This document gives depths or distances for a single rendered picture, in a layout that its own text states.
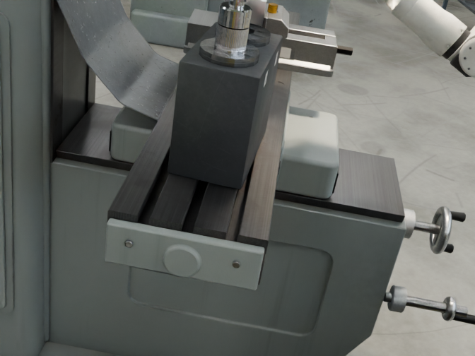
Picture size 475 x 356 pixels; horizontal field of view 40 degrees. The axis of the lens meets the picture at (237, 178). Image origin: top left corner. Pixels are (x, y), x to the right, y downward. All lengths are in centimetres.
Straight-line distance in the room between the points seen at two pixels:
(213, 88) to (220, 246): 23
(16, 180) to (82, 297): 37
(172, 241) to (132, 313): 78
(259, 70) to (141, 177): 24
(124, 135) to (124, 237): 52
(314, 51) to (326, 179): 31
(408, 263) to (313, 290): 118
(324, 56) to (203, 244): 74
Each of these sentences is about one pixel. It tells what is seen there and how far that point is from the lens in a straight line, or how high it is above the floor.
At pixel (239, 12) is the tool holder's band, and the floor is 122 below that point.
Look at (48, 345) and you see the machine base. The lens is 182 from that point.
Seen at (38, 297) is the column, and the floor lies 38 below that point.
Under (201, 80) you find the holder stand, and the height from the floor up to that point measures 112.
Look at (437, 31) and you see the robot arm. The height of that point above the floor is 116.
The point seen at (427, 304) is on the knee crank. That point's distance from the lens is 160.
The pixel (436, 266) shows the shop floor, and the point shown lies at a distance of 275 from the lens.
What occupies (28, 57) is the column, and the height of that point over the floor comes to 98.
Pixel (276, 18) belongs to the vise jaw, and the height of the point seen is 107.
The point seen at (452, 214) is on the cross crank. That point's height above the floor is 71.
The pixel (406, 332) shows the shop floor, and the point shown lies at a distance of 238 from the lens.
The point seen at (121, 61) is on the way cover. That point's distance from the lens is 148.
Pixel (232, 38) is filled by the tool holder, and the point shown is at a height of 118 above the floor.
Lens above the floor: 148
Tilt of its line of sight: 30 degrees down
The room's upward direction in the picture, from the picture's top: 10 degrees clockwise
